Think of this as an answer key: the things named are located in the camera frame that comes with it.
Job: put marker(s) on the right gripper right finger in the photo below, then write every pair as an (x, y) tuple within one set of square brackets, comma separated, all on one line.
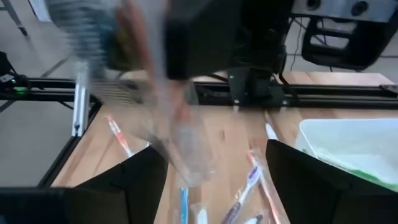
[(326, 202)]

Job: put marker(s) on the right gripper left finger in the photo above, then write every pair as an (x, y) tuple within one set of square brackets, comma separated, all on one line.
[(77, 208)]

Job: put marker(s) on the green toothbrush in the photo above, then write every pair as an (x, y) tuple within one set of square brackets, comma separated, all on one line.
[(367, 175)]

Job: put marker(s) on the blue toothbrush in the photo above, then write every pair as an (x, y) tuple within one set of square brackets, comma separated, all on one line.
[(184, 205)]

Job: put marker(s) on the white plastic bin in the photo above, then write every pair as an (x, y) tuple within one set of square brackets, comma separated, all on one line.
[(357, 140)]

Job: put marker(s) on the black box green light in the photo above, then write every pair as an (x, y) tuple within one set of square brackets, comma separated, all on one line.
[(9, 79)]

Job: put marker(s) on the silver frame brace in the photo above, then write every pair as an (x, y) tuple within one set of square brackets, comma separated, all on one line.
[(81, 109)]

